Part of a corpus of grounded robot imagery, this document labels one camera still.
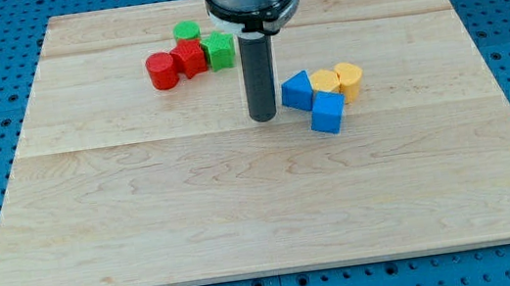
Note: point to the blue cube block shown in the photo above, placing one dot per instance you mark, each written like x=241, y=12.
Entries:
x=327, y=112

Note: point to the yellow hexagon block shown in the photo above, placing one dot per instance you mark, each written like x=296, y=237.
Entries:
x=325, y=80

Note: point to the red cube block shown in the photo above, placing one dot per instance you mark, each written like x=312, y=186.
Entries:
x=189, y=57

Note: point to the blue triangular prism block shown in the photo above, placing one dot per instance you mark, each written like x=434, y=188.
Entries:
x=297, y=92

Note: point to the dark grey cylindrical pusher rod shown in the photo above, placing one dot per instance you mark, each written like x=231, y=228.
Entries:
x=256, y=61

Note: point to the green star block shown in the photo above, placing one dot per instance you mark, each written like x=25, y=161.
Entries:
x=219, y=50

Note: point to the yellow cylinder block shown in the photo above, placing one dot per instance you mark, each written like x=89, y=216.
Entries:
x=350, y=77

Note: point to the red cylinder block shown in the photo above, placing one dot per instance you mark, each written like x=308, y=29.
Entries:
x=162, y=70

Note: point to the light wooden board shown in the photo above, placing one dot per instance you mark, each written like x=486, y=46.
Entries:
x=116, y=183

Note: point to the green cylinder block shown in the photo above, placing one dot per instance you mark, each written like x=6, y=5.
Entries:
x=186, y=30

